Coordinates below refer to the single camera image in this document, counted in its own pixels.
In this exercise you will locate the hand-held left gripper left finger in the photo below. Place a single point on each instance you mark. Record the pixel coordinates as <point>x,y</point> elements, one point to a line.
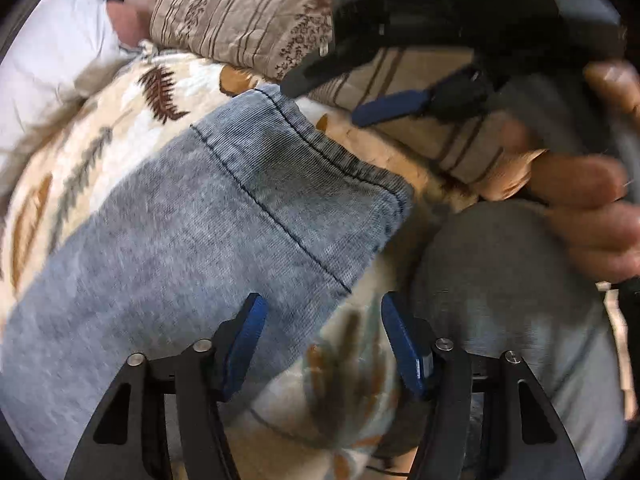
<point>245,347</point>

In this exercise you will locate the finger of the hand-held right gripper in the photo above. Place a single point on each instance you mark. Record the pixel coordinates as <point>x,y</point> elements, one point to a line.
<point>325,70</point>
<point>392,106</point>

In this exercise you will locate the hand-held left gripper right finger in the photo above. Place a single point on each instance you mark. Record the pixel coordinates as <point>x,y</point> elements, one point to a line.
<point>407,347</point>

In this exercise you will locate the grey denim pants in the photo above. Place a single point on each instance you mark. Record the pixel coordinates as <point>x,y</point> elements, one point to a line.
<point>190,250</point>

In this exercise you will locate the person's right hand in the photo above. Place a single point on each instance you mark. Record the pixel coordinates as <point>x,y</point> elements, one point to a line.
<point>585,200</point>

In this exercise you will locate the leaf print blanket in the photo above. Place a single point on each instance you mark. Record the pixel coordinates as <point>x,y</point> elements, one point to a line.
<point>350,385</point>

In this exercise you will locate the striped floral pillow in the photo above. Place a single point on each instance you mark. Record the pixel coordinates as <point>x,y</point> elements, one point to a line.
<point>250,15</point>

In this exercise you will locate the person's grey-trousered knee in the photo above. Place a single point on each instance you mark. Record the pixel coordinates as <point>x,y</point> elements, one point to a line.
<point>500,285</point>

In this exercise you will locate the brown padded headboard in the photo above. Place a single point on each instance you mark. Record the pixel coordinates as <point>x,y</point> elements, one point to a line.
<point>137,5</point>

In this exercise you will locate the grey pillow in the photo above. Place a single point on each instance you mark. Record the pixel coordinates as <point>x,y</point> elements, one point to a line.
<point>45,55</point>

